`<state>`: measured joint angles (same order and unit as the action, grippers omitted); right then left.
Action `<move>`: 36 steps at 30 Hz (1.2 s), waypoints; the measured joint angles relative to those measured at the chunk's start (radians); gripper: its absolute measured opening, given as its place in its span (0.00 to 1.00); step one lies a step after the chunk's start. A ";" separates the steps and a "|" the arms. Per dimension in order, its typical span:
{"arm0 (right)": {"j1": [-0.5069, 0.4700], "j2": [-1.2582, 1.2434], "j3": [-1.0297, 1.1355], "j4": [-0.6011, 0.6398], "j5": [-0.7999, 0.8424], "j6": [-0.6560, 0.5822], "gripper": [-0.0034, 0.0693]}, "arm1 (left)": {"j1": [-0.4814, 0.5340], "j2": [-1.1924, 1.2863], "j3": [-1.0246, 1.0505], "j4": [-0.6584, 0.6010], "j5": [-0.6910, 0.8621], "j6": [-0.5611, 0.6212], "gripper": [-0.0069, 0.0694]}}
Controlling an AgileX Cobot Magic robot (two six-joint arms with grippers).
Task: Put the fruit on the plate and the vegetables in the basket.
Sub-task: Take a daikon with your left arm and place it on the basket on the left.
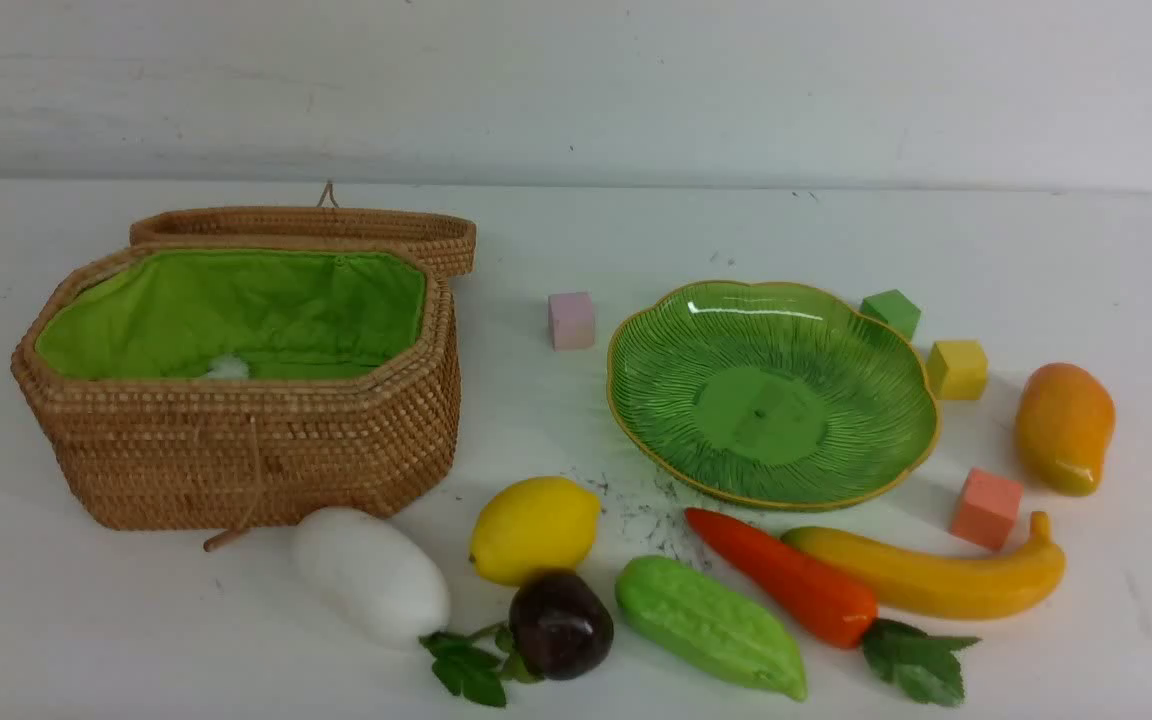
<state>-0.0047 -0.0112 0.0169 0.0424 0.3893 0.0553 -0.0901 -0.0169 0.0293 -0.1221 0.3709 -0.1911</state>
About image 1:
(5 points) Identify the green leaf-shaped glass plate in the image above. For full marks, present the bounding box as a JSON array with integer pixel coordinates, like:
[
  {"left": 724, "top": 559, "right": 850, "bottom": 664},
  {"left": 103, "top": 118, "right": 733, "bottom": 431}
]
[{"left": 605, "top": 281, "right": 942, "bottom": 511}]

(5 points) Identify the orange toy carrot with leaves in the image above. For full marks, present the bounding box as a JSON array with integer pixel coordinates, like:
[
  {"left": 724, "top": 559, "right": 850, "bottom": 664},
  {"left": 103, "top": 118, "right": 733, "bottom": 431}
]
[{"left": 684, "top": 507, "right": 978, "bottom": 708}]

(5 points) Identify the yellow toy banana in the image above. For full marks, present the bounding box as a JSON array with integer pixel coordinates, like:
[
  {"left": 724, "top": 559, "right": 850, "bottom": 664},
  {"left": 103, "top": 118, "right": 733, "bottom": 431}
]
[{"left": 781, "top": 511, "right": 1068, "bottom": 621}]

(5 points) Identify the yellow cube block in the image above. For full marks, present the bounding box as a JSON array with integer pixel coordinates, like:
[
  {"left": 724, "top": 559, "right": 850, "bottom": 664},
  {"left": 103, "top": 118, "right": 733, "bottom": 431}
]
[{"left": 925, "top": 340, "right": 990, "bottom": 402}]

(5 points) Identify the dark purple toy mangosteen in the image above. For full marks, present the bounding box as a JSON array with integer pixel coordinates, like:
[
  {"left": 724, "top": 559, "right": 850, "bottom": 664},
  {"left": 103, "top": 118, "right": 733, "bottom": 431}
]
[{"left": 498, "top": 569, "right": 614, "bottom": 683}]

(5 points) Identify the woven wicker basket green lining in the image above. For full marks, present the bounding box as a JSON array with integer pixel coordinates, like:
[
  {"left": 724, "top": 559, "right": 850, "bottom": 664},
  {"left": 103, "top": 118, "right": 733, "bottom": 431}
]
[{"left": 12, "top": 205, "right": 477, "bottom": 544}]

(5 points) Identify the orange yellow toy mango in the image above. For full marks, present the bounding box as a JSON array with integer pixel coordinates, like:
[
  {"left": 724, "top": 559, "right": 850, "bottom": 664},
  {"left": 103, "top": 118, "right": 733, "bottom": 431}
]
[{"left": 1014, "top": 363, "right": 1116, "bottom": 497}]

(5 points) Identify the orange cube block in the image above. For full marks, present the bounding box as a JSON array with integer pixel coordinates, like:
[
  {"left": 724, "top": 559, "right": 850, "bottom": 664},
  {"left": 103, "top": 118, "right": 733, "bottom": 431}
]
[{"left": 948, "top": 468, "right": 1024, "bottom": 552}]

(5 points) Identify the green cube block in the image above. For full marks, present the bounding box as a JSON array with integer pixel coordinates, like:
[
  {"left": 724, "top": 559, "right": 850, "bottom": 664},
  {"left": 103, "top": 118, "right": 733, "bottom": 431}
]
[{"left": 861, "top": 290, "right": 922, "bottom": 341}]

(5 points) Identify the green toy bitter gourd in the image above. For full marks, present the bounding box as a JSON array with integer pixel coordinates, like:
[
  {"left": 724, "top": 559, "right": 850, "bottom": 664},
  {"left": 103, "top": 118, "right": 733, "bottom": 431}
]
[{"left": 614, "top": 555, "right": 809, "bottom": 703}]

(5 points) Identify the pink cube block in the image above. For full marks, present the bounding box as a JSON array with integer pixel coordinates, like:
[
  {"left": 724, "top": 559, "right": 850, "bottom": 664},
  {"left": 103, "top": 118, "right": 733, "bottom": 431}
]
[{"left": 548, "top": 291, "right": 596, "bottom": 351}]

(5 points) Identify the white toy radish with leaves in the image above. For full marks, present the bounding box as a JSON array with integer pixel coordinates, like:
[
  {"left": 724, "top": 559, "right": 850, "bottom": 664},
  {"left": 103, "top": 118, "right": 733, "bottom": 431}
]
[{"left": 291, "top": 507, "right": 507, "bottom": 708}]

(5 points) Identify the yellow toy lemon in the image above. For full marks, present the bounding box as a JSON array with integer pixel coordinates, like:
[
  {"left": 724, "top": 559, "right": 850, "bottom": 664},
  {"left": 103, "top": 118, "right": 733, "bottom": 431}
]
[{"left": 468, "top": 477, "right": 602, "bottom": 588}]

